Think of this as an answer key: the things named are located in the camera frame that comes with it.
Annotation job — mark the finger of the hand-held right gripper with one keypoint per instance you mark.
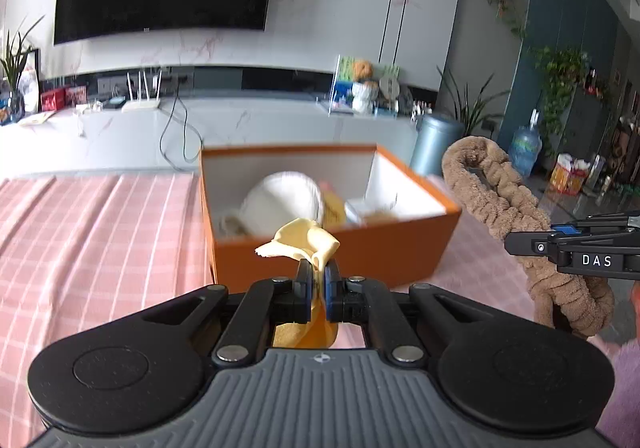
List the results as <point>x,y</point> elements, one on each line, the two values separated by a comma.
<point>527,243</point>
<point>564,229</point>

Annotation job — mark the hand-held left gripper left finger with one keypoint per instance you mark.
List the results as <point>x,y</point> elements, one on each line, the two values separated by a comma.
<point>305,293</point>

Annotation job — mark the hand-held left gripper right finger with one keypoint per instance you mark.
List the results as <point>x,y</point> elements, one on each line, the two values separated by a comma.
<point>331,293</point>

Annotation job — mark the brown plush headband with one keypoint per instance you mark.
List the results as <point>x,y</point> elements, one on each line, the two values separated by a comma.
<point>510,208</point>

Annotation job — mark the orange cardboard box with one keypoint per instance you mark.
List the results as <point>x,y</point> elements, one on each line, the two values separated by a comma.
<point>360,253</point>

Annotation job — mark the yellow soft cloth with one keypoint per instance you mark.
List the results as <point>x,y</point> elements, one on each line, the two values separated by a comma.
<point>300,238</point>

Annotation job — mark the yellow soft item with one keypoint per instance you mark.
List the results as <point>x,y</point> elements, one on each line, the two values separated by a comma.
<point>334,208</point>

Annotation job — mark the orange snack box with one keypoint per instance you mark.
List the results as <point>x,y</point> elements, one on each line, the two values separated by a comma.
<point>567,178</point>

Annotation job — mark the blue water jug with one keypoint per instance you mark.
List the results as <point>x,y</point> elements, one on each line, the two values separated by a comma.
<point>525,148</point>

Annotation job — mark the white cap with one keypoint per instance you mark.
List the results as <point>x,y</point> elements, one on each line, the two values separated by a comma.
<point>280,203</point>

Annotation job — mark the cluttered shelf unit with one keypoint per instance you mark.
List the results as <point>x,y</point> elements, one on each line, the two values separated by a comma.
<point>617,143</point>

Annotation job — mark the silver trash can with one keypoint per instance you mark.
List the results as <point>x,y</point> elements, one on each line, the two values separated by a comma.
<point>436,143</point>

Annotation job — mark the large leafy green plant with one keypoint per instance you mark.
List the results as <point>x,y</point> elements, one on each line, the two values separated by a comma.
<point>560,83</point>

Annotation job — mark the long-leaf potted plant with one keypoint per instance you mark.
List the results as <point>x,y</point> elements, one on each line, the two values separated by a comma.
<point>465,103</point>

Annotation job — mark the marble tv console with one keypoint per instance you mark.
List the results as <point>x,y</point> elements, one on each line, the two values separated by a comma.
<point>270,128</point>

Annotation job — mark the silver laptop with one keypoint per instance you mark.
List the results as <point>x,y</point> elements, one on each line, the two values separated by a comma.
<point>332,107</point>

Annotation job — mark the round hand fan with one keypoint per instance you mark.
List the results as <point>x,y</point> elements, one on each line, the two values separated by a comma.
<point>389,87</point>

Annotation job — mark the green blue canvas painting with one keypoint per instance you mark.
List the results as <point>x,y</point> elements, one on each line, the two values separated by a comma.
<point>342,83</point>

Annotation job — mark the pink checked cloth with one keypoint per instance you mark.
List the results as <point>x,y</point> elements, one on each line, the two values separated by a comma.
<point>100,238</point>

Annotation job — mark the brown teddy bear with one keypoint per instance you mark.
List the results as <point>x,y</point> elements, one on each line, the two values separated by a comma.
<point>362,70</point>

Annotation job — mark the white router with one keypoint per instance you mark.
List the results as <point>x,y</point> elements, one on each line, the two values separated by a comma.
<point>141,104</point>

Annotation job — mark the black set-top box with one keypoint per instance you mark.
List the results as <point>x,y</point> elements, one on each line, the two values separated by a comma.
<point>116,102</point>

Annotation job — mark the pink red box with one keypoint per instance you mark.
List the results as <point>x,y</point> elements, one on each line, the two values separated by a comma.
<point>76,96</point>

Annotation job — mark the yellow envelope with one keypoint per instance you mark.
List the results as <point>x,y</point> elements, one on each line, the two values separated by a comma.
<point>37,117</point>

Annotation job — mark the dark framed picture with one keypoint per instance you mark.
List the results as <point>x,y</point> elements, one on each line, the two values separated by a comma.
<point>31,78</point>

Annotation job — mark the green plant in glass vase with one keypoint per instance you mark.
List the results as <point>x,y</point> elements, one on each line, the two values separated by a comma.
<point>15,63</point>

